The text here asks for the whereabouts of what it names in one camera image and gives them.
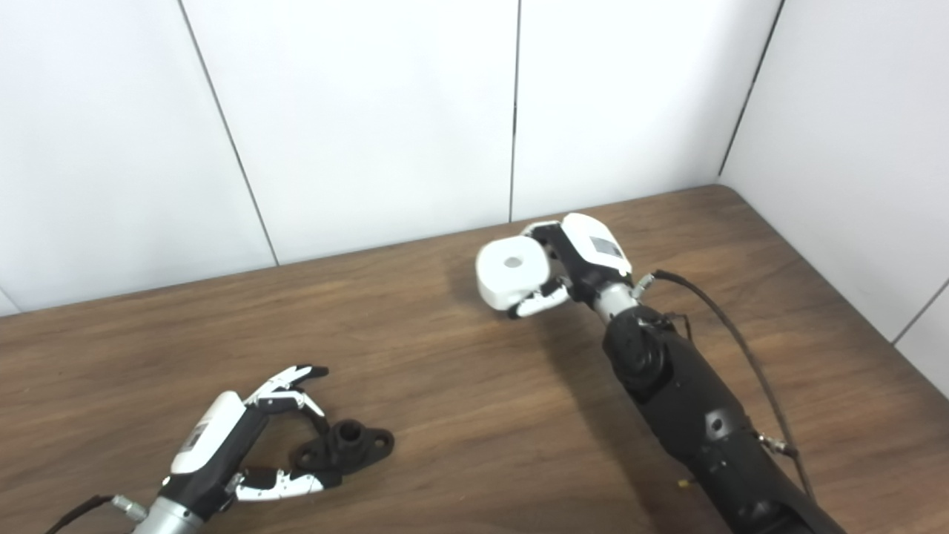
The black plastic holder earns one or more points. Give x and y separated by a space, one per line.
352 441

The round white plastic piece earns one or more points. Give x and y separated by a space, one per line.
508 278

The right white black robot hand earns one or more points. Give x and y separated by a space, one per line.
589 256

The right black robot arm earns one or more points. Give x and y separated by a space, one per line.
689 400

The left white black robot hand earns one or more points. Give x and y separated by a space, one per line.
211 437

